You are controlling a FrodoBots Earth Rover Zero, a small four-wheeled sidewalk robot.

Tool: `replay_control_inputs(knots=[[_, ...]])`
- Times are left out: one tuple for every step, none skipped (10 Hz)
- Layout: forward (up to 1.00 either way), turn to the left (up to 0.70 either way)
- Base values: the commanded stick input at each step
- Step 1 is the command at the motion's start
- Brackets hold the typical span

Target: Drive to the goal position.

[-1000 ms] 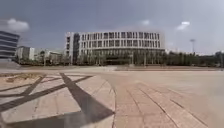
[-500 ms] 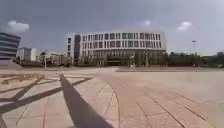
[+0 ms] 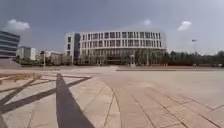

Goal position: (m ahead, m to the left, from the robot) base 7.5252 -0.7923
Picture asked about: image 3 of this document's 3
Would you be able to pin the low raised paved platform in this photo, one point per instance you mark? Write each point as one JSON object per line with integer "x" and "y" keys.
{"x": 160, "y": 69}

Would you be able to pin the floodlight mast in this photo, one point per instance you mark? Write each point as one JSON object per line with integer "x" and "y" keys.
{"x": 194, "y": 41}

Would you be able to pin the dark glass building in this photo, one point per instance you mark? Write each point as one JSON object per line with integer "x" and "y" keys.
{"x": 8, "y": 45}

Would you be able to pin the pale paved plaza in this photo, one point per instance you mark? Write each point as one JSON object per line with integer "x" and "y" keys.
{"x": 143, "y": 93}

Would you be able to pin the pale pole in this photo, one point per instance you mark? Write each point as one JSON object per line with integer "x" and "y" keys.
{"x": 44, "y": 58}

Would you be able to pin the small white building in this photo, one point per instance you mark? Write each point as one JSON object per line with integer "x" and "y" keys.
{"x": 26, "y": 53}

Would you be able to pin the row of trees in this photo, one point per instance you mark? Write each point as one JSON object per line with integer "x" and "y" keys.
{"x": 110, "y": 57}
{"x": 196, "y": 59}

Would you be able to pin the white building with window rows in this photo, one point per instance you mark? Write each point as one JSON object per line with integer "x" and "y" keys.
{"x": 116, "y": 41}

